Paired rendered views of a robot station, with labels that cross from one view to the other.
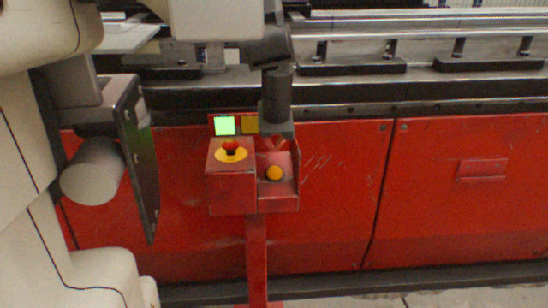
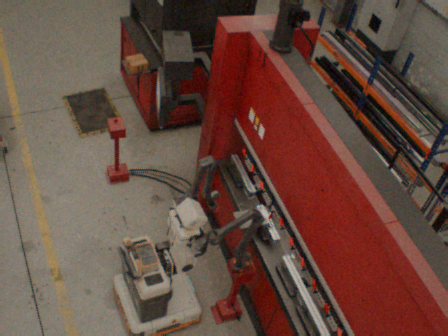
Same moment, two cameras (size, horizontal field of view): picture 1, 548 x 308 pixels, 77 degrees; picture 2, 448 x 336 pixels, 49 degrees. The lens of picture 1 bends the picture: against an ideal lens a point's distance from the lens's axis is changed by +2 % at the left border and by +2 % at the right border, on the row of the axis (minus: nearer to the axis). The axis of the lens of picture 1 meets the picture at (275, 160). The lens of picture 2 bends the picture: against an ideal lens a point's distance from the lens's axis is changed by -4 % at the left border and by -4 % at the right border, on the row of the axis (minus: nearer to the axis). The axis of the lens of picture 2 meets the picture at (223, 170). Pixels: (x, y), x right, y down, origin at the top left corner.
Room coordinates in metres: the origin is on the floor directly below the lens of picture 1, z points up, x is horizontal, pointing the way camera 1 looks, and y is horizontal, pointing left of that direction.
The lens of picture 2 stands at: (-0.58, -2.15, 4.33)
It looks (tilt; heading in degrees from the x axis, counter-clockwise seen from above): 45 degrees down; 67
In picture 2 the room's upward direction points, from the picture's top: 11 degrees clockwise
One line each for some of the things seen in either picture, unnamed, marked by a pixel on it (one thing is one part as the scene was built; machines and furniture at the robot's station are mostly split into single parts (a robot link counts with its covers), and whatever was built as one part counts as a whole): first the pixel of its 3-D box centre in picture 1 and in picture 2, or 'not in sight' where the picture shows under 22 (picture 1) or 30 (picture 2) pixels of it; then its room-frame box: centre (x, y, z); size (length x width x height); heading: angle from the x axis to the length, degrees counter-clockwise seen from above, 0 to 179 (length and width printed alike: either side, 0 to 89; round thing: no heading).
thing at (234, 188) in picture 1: (252, 162); (240, 268); (0.67, 0.05, 0.75); 0.20 x 0.16 x 0.18; 95
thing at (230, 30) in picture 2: not in sight; (247, 126); (1.05, 1.38, 1.15); 0.85 x 0.25 x 2.30; 5
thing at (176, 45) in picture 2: not in sight; (174, 84); (0.34, 1.61, 1.53); 0.51 x 0.25 x 0.85; 84
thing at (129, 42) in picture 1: (108, 38); (250, 218); (0.81, 0.38, 1.00); 0.26 x 0.18 x 0.01; 5
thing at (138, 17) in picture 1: (142, 12); not in sight; (1.12, 0.41, 1.01); 0.26 x 0.12 x 0.05; 5
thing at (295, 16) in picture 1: (293, 10); not in sight; (1.16, -0.06, 1.01); 0.26 x 0.12 x 0.05; 5
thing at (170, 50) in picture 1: (152, 54); (267, 225); (0.97, 0.34, 0.92); 0.39 x 0.06 x 0.10; 95
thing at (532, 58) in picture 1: (487, 62); (306, 322); (0.99, -0.61, 0.89); 0.30 x 0.05 x 0.03; 95
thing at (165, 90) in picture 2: not in sight; (164, 96); (0.25, 1.57, 1.42); 0.45 x 0.12 x 0.36; 84
